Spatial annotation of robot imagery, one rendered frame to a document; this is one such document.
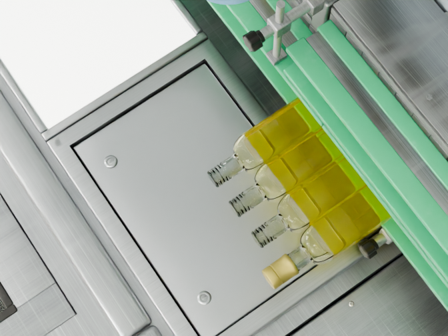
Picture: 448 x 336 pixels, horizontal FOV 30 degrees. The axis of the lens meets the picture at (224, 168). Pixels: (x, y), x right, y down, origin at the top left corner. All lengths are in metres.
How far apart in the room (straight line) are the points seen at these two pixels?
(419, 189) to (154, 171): 0.48
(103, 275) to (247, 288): 0.24
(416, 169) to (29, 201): 0.66
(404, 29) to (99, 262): 0.61
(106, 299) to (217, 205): 0.24
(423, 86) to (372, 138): 0.10
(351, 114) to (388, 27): 0.14
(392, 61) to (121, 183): 0.51
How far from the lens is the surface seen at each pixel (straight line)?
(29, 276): 1.46
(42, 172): 1.45
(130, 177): 1.42
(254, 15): 1.33
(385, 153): 1.16
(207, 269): 1.37
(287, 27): 1.20
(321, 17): 1.26
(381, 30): 1.21
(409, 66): 1.19
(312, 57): 1.20
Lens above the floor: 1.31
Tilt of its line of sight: 9 degrees down
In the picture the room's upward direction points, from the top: 124 degrees counter-clockwise
